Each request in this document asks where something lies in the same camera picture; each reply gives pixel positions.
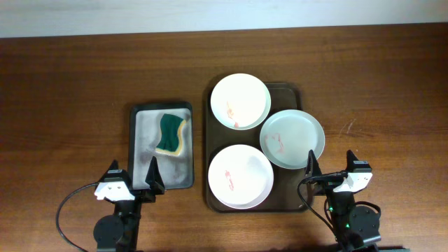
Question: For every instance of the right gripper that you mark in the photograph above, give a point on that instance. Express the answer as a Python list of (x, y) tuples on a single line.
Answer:
[(325, 185)]

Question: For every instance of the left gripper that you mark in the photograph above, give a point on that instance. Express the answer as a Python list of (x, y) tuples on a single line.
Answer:
[(152, 179)]

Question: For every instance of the small black soapy tray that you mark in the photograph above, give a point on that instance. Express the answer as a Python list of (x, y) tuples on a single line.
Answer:
[(177, 172)]

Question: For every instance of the light green plate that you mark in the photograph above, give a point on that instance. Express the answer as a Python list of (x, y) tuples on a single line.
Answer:
[(287, 136)]

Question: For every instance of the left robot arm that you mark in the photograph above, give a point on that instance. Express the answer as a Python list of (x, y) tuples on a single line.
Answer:
[(119, 231)]

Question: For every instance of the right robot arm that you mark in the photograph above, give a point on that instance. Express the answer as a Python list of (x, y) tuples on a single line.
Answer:
[(355, 224)]

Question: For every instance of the pinkish white plate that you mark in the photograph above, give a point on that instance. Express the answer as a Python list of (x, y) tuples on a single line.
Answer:
[(240, 176)]

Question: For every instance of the green yellow sponge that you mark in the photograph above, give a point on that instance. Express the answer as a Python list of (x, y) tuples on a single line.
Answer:
[(171, 140)]

